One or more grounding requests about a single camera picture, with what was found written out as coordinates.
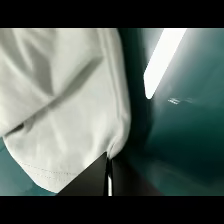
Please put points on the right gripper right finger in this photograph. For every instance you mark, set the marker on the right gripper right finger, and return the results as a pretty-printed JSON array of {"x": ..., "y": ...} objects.
[{"x": 130, "y": 181}]

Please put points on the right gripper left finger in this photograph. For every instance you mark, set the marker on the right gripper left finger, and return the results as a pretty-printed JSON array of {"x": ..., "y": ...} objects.
[{"x": 90, "y": 180}]

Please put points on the white T-shirt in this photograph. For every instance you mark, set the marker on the white T-shirt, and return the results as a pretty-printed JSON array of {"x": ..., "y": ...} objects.
[{"x": 66, "y": 100}]

